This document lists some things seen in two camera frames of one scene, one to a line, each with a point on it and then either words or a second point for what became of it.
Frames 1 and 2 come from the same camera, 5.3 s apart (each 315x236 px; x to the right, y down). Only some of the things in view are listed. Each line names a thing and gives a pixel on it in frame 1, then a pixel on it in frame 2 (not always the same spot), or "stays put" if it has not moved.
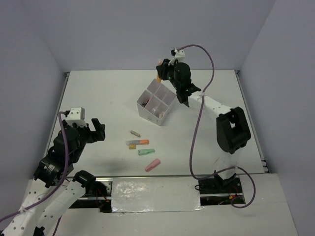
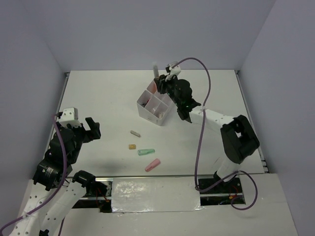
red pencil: [147, 102] stays put
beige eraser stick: [135, 133] stays put
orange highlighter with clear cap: [137, 142] → [155, 71]
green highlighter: [144, 152] stays put
